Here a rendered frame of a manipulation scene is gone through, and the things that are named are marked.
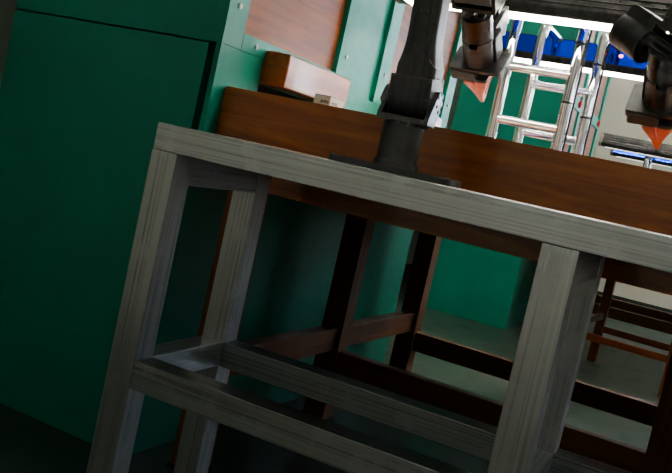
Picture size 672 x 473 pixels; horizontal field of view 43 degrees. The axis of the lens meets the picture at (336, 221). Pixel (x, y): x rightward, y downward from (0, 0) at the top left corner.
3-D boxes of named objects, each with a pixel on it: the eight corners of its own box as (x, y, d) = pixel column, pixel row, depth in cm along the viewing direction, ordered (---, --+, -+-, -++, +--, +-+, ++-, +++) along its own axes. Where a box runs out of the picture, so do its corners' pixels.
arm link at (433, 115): (392, 84, 136) (380, 78, 130) (445, 94, 132) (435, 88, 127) (383, 123, 136) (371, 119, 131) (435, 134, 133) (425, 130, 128)
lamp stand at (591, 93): (572, 209, 209) (616, 27, 205) (493, 192, 217) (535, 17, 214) (585, 212, 226) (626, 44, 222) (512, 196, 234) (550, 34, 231)
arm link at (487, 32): (470, 25, 161) (467, -6, 156) (499, 28, 159) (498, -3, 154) (458, 48, 158) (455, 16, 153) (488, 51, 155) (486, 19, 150)
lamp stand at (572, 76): (536, 201, 172) (589, -20, 169) (443, 181, 181) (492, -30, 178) (555, 206, 190) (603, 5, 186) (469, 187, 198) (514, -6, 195)
